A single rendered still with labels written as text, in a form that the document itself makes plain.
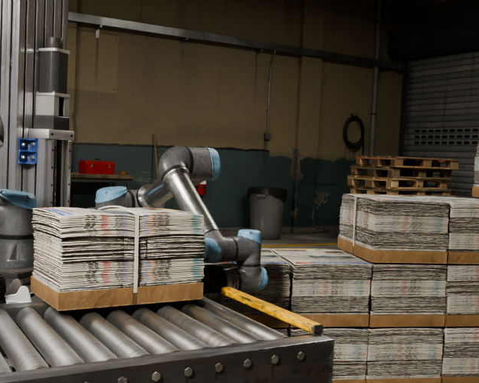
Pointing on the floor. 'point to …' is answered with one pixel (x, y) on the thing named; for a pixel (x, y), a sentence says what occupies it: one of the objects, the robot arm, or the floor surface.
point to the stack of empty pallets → (400, 175)
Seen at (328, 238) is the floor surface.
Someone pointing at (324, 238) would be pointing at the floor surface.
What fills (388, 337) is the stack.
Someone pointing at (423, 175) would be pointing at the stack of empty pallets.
